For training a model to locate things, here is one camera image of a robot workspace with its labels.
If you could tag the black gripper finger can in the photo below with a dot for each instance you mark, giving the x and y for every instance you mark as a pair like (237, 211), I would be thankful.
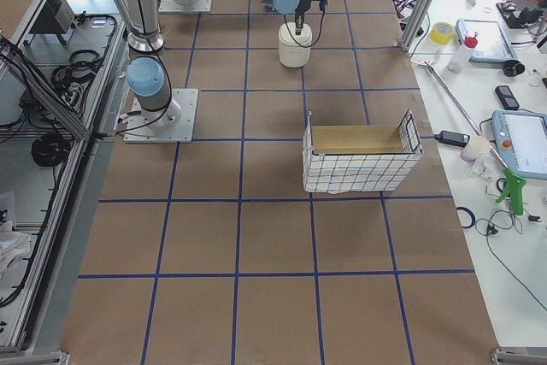
(298, 26)

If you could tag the black gripper body over can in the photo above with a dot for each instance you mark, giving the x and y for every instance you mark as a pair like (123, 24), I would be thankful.
(302, 8)

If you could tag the white trash can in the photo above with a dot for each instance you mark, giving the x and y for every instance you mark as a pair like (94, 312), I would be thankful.
(294, 48)

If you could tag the yellow tape roll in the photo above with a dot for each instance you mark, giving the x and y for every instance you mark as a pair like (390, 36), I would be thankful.
(442, 33)

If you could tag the checkered cloth lined box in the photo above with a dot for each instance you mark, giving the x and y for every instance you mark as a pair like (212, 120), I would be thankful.
(340, 159)

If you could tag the clear bottle red cap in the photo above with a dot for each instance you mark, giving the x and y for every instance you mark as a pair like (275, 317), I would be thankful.
(462, 56)

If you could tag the teach pendant far back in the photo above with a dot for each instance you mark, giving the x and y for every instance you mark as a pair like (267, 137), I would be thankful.
(493, 43)

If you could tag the teach pendant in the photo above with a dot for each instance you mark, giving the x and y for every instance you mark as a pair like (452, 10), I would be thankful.
(521, 141)
(493, 43)

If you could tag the black small adapter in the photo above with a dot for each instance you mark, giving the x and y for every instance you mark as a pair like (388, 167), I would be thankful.
(456, 139)

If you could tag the black phone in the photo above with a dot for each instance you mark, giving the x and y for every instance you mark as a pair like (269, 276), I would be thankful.
(506, 98)

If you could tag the paper cup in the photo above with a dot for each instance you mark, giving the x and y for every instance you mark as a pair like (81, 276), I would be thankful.
(476, 147)

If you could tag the grey electrical box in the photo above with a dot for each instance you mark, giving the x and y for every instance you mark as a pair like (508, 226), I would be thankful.
(55, 18)

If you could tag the teach pendant near front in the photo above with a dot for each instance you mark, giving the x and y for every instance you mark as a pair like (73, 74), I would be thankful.
(521, 141)

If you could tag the green handled reach grabber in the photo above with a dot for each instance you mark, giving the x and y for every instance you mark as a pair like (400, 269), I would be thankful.
(514, 184)

